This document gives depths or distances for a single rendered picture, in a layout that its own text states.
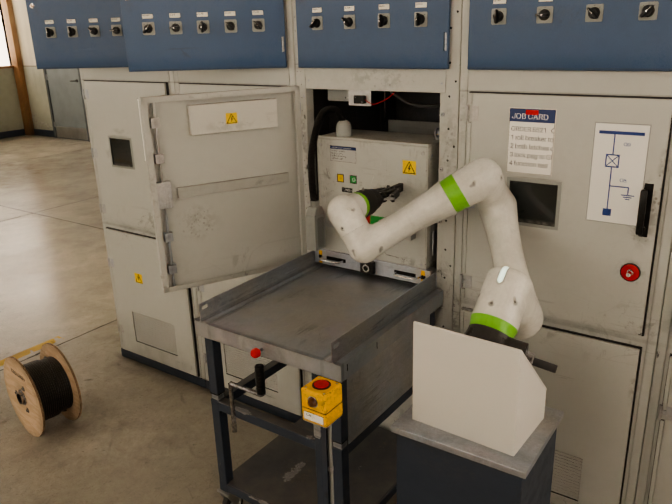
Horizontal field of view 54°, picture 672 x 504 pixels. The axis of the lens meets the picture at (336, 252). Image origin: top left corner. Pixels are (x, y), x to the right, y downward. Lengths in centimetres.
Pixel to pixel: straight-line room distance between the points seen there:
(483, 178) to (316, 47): 89
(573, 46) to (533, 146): 32
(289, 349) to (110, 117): 185
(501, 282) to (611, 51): 75
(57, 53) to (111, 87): 29
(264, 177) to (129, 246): 122
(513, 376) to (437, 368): 21
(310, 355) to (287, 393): 116
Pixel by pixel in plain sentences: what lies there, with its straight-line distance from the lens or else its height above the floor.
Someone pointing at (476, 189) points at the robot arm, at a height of 132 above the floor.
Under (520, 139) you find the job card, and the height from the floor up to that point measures 144.
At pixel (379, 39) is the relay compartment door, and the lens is 241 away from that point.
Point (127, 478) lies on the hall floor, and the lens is 308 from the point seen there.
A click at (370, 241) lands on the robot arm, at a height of 115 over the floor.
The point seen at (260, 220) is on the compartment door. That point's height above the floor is 106.
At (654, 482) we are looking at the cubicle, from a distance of 253.
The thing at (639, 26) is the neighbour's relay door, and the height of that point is 177.
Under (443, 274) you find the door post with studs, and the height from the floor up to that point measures 91.
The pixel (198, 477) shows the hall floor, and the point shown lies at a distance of 300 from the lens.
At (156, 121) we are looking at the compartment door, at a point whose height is 149.
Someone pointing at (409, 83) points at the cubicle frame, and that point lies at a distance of 238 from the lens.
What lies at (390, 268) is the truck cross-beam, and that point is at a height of 90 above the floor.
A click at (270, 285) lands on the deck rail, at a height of 86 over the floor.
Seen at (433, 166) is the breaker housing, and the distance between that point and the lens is 241.
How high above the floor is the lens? 179
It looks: 19 degrees down
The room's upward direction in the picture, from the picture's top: 2 degrees counter-clockwise
